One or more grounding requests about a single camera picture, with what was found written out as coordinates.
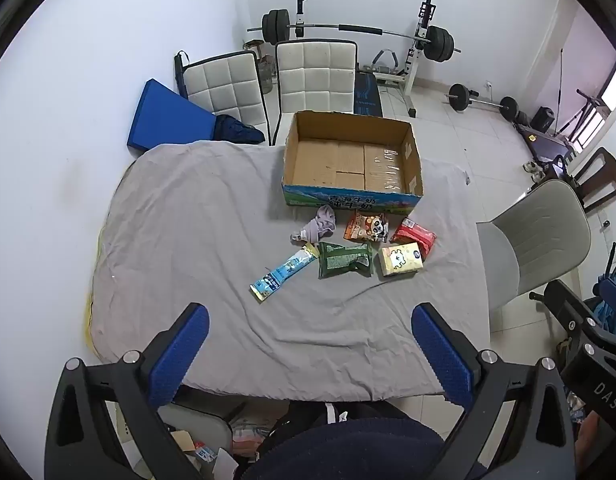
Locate cardboard box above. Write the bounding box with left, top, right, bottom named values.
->
left=281, top=110, right=424, bottom=211

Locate yellow tissue pack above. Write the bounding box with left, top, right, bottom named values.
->
left=377, top=241, right=424, bottom=278

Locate black tripod stand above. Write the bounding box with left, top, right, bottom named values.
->
left=553, top=50, right=614, bottom=136

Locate long barbell with black plates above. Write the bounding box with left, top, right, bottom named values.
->
left=247, top=8, right=461, bottom=63

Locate brown wooden chair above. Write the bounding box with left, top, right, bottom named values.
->
left=570, top=147, right=616, bottom=213

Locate white bench press rack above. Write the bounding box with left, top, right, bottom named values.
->
left=293, top=0, right=436, bottom=118

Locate grey shell chair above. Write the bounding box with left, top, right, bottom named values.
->
left=475, top=179, right=593, bottom=333

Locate person's dark blue clothing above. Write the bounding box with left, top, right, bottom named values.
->
left=248, top=402, right=489, bottom=480

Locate blue foam mat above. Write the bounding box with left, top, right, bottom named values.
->
left=127, top=78, right=220, bottom=151

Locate red snack packet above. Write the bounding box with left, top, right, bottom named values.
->
left=390, top=217, right=436, bottom=261

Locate black blue bench pad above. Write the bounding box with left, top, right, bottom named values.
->
left=353, top=72, right=384, bottom=116

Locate green snack packet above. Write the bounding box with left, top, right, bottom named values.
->
left=315, top=241, right=375, bottom=279

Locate glass jar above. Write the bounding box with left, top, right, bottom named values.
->
left=258, top=57, right=276, bottom=95

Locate white padded chair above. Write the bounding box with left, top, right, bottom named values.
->
left=182, top=51, right=271, bottom=146
left=270, top=40, right=359, bottom=147

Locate orange panda snack packet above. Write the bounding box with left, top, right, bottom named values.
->
left=343, top=210, right=390, bottom=244

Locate black speaker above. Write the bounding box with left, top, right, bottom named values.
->
left=530, top=106, right=554, bottom=131

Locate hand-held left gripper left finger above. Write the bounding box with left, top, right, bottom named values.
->
left=44, top=303, right=210, bottom=480

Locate long blue white packet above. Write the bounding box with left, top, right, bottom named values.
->
left=249, top=242, right=320, bottom=304

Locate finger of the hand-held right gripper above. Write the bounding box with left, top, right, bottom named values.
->
left=542, top=279, right=606, bottom=343
left=594, top=276, right=616, bottom=313

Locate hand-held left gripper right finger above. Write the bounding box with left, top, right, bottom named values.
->
left=412, top=303, right=576, bottom=480

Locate dark blue bag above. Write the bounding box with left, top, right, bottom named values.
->
left=213, top=114, right=266, bottom=146

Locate short barbell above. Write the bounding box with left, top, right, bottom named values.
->
left=445, top=83, right=520, bottom=122

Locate grey exercise handle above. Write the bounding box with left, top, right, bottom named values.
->
left=372, top=49, right=405, bottom=70

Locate black strapped bag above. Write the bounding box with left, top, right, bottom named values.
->
left=174, top=51, right=190, bottom=97

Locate window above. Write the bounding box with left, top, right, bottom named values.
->
left=600, top=57, right=616, bottom=111

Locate grey sock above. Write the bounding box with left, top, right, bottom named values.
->
left=289, top=205, right=339, bottom=243

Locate grey table cloth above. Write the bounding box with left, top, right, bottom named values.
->
left=83, top=140, right=491, bottom=403

